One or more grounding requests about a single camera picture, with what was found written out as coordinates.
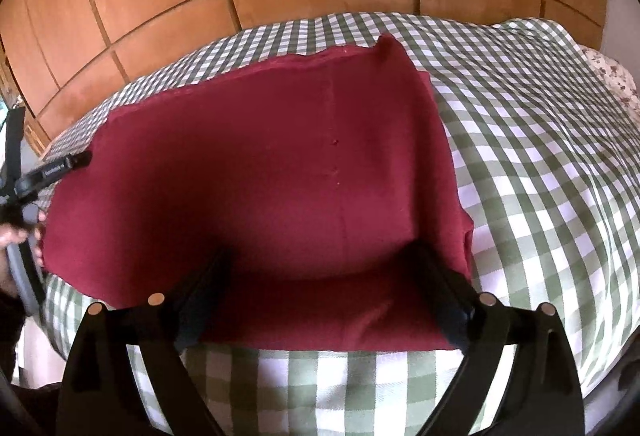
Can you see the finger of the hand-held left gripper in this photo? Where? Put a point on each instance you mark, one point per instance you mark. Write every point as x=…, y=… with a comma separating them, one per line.
x=14, y=140
x=62, y=164

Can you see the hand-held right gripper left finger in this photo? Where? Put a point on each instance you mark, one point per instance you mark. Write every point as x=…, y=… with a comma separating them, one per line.
x=197, y=311

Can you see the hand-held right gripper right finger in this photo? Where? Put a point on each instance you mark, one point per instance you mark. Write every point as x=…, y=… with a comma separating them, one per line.
x=450, y=311

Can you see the maroon printed shirt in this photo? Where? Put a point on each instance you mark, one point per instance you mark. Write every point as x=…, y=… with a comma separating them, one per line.
x=260, y=176

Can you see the person's left hand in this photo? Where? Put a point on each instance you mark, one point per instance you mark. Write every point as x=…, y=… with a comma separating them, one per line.
x=37, y=236

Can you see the green checked blanket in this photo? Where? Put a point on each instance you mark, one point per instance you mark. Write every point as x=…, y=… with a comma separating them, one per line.
x=530, y=176

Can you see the floral pillow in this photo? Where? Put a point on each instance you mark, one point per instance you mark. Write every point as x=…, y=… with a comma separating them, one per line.
x=617, y=75

